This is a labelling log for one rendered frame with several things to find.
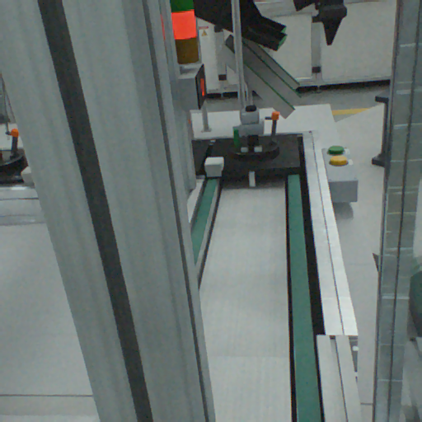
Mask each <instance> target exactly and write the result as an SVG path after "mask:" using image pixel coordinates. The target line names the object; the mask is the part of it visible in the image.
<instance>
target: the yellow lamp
mask: <svg viewBox="0 0 422 422"><path fill-rule="evenodd" d="M175 42H176V56H177V63H178V64H189V63H193V62H196V61H198V60H199V53H198V45H197V36H195V37H191V38H186V39H175Z"/></svg>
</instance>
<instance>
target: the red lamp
mask: <svg viewBox="0 0 422 422"><path fill-rule="evenodd" d="M171 20H172V27H174V35H175V39H186V38H191V37H195V36H196V27H195V11H194V10H192V11H188V12H182V13H172V14H171Z"/></svg>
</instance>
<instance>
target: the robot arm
mask: <svg viewBox="0 0 422 422"><path fill-rule="evenodd" d="M313 3H315V9H316V11H317V9H318V14H317V15H316V16H317V19H318V20H319V22H321V23H323V25H324V29H325V34H326V43H327V45H328V46H329V45H332V42H333V40H334V38H335V35H336V33H337V31H338V29H339V27H340V23H341V21H342V19H343V18H346V17H347V8H346V6H345V5H344V4H343V3H344V0H293V5H294V8H295V11H297V12H299V11H301V10H302V9H303V8H304V7H306V6H310V5H312V4H313Z"/></svg>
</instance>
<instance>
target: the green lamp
mask: <svg viewBox="0 0 422 422"><path fill-rule="evenodd" d="M170 7H171V13H182V12H188V11H192V10H194V4H193V0H170Z"/></svg>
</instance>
